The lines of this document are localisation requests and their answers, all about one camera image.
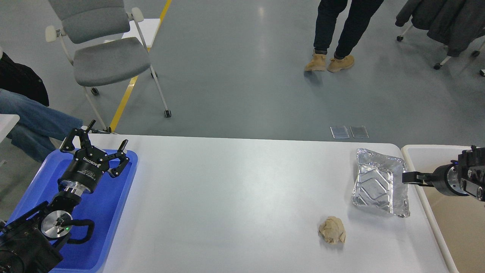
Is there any white board on floor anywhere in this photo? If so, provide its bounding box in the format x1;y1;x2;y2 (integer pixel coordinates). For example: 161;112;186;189
103;19;161;49

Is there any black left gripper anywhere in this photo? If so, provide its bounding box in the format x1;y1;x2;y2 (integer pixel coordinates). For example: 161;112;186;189
58;120;130;194

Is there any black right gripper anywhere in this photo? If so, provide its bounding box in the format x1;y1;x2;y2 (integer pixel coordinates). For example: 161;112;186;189
402;165;451;194

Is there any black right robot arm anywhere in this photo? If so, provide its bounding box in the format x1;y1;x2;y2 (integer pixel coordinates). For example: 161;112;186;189
402;145;485;202

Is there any beige plastic bin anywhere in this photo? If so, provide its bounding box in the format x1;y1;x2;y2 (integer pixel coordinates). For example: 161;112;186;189
401;145;485;273

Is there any seated person in jeans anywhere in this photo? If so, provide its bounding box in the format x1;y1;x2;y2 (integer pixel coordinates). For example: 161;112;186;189
0;50;83;162

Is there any standing person in black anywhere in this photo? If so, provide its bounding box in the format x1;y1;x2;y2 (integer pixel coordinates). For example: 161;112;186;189
304;0;385;73

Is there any aluminium foil tray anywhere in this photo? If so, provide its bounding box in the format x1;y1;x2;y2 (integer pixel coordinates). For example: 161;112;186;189
351;147;410;218

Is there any left floor outlet plate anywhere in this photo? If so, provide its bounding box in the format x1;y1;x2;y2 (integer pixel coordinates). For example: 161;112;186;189
330;126;350;139

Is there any chair with dark jackets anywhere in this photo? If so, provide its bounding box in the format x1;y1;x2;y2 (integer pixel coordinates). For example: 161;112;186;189
395;0;485;70

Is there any grey office chair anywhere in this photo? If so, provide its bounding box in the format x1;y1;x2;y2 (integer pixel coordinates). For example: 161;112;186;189
45;0;172;131

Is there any crumpled brown paper ball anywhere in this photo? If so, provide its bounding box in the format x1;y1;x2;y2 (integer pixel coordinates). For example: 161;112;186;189
318;216;346;245

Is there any blue plastic tray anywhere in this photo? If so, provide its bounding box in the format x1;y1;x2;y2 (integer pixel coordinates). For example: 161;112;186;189
8;150;138;273

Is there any white side table corner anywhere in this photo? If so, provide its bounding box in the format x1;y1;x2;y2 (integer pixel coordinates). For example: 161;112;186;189
0;114;20;142

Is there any floor outlet plate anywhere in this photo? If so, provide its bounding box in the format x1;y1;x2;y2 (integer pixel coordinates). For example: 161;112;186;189
330;126;350;139
350;126;369;139

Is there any right floor outlet plate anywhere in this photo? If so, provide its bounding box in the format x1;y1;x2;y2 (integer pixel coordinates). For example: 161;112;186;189
350;126;369;139

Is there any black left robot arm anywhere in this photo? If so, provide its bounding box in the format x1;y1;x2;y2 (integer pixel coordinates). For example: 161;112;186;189
1;120;130;273

